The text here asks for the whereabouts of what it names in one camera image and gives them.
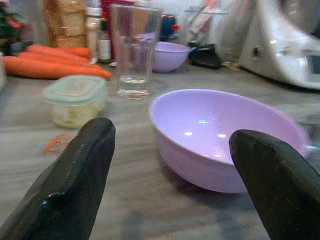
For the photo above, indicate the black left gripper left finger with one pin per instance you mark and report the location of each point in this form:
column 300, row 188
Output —
column 70, row 187

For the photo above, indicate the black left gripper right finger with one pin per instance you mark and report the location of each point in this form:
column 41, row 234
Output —
column 282, row 190

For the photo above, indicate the orange carrot peel scrap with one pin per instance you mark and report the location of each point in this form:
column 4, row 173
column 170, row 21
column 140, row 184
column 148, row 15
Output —
column 50, row 147

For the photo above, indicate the small green-lidded food container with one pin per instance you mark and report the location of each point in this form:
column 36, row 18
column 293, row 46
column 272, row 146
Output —
column 75, row 100

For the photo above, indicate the large purple plastic bowl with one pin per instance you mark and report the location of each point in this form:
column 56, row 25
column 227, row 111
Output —
column 195, row 120

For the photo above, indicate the orange carrot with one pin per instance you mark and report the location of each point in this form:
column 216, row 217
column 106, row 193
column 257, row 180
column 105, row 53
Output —
column 75, row 51
column 50, row 58
column 37, row 67

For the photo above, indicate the clear drinking glass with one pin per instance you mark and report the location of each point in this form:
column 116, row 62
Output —
column 132, row 62

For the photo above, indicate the small sauce bottle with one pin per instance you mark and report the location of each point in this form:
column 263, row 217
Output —
column 103, row 47

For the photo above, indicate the white kitchen cooking machine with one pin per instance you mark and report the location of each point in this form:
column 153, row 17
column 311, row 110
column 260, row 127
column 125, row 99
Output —
column 275, row 45

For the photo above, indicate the black plastic scoop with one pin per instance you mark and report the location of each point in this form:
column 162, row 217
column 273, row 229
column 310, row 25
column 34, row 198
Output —
column 205, row 58

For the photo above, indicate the spice jar with white cap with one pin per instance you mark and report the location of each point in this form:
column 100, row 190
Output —
column 92, row 35

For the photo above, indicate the clear packet of bread slices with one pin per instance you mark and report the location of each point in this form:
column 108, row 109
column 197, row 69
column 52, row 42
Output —
column 65, row 25

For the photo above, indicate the small purple plastic bowl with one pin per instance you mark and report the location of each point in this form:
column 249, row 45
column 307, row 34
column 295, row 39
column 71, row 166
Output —
column 172, row 60

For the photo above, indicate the dark green food packet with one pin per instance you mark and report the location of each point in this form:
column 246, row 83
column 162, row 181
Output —
column 12, row 30

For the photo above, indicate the clear plastic utensil container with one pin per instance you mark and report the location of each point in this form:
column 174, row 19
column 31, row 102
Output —
column 202, row 25

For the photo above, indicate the red plastic canister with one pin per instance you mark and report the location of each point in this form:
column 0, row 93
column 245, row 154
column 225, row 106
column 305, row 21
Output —
column 106, row 7

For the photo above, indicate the blue jar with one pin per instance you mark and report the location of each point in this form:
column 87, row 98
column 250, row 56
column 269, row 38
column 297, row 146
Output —
column 167, row 27

